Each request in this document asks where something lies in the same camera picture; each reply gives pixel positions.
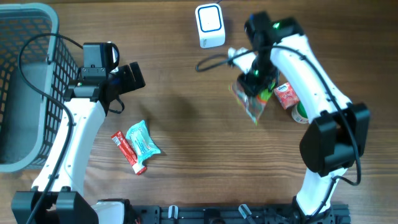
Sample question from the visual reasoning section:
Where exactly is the small red white packet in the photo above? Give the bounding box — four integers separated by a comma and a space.
274, 82, 300, 110

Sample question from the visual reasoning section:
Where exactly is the green gummy candy bag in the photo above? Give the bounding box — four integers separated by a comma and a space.
229, 81, 273, 125

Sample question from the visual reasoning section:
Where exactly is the mint green wipes pouch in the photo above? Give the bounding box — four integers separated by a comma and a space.
126, 120, 161, 164

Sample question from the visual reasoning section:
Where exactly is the green lid spice jar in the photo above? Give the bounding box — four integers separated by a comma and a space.
292, 102, 308, 124

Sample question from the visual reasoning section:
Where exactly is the red snack bar wrapper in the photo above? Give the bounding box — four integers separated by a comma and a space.
111, 131, 147, 175

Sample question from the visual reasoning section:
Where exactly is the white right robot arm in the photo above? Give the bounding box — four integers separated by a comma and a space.
233, 12, 370, 223

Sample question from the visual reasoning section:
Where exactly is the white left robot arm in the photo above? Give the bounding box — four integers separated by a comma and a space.
11, 42, 145, 223

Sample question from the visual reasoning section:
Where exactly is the white barcode scanner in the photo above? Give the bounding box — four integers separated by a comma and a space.
195, 3, 226, 49

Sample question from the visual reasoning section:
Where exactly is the grey plastic mesh basket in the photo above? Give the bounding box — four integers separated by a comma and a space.
1, 3, 78, 172

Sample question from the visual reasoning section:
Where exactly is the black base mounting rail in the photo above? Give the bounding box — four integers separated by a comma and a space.
130, 203, 351, 224

